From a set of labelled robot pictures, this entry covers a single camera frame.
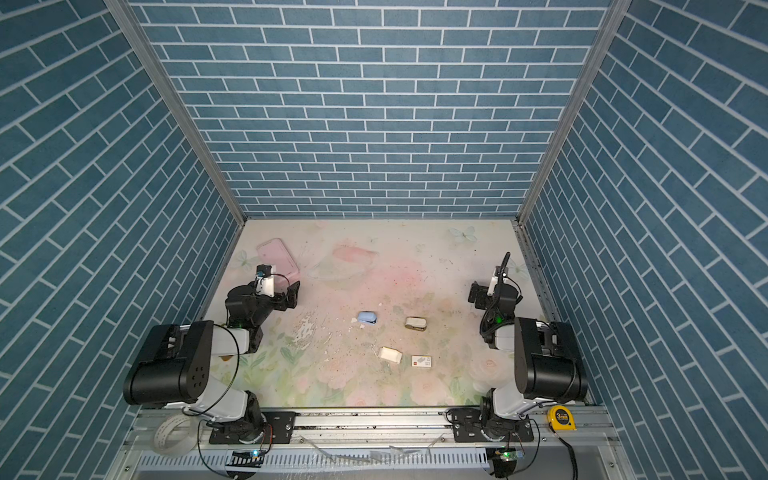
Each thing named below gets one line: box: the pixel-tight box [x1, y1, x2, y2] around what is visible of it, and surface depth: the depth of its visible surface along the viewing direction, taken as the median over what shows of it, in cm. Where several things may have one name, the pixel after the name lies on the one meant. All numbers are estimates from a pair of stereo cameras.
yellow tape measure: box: [547, 405, 577, 431], surface depth 75 cm
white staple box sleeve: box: [410, 355, 433, 368], surface depth 86 cm
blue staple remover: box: [358, 311, 378, 326], surface depth 94 cm
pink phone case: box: [256, 238, 300, 291], surface depth 110 cm
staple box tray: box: [378, 346, 403, 364], surface depth 88 cm
